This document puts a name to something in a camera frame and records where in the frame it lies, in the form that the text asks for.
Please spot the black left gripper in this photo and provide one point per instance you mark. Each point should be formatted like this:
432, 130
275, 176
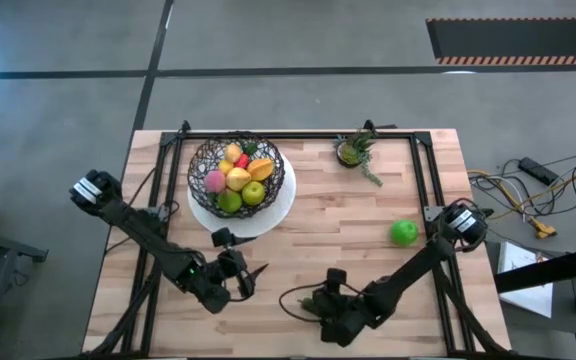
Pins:
231, 264

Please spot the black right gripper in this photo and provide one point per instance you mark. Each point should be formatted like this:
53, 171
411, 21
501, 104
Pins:
335, 300

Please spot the green lime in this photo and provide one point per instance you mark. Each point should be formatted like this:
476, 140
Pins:
229, 201

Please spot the yellow-green apple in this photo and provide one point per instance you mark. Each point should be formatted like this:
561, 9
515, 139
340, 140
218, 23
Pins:
253, 193

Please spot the pale yellow pear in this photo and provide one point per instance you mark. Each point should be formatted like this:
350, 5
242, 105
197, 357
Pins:
238, 180

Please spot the pink peach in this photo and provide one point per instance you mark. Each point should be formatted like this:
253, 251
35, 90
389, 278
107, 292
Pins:
214, 181

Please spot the yellow-orange starfruit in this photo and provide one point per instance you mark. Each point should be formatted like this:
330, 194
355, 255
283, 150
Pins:
260, 169

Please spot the bright yellow lemon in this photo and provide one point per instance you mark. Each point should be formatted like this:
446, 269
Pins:
225, 167

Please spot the bright green ball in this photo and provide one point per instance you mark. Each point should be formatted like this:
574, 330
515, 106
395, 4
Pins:
404, 232

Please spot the red pepper with green leaves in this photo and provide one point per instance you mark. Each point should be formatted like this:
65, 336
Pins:
242, 161

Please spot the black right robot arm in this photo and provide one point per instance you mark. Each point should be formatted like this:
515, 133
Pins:
408, 270

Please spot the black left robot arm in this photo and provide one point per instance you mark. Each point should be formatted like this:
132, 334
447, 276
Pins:
143, 232

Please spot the white round plate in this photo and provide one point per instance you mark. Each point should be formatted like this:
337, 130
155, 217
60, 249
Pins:
258, 227

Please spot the potted succulent plant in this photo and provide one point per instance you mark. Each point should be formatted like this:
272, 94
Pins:
350, 152

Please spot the white paper sheet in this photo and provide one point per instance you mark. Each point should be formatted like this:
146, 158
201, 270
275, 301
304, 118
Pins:
523, 295

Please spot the black desk crossbar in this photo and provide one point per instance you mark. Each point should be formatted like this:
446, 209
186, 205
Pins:
548, 271

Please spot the yellow plug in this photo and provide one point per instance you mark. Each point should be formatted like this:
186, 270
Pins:
544, 231

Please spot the black power strip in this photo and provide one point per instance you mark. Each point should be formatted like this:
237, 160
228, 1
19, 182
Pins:
538, 171

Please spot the grey metal stand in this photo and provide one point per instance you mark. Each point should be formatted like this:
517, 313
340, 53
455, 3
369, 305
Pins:
8, 247

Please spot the black hazard-striped floor mat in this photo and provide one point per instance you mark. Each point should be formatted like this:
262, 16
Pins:
518, 40

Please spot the black aluminium rig frame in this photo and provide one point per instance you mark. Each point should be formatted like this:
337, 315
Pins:
293, 135

